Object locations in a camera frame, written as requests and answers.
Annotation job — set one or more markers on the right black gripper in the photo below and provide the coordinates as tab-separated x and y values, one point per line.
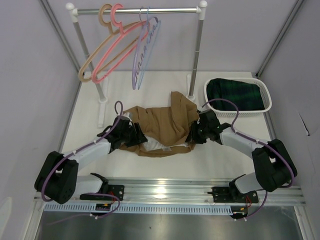
193	138

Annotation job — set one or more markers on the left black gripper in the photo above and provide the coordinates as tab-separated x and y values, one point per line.
139	138

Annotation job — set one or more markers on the tan skirt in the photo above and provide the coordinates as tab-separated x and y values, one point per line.
170	126

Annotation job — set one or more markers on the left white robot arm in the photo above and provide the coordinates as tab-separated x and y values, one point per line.
58	179

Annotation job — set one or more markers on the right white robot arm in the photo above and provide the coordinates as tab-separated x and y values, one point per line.
273	166

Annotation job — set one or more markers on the purple notched hanger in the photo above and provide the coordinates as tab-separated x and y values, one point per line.
140	50

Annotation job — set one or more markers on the pink velvet hanger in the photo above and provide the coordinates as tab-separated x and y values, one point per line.
112	50

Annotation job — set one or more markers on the metal clothes rack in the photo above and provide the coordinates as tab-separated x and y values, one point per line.
130	31

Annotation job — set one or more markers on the dark green plaid garment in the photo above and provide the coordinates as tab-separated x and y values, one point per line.
246	96

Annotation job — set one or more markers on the white laundry basket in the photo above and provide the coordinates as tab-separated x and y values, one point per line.
226	108

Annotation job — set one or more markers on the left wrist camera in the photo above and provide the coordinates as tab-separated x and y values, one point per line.
127	116

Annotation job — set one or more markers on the aluminium mounting rail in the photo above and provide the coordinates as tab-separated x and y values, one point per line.
166	191

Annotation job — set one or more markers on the slotted cable duct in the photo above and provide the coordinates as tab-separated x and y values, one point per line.
139	208

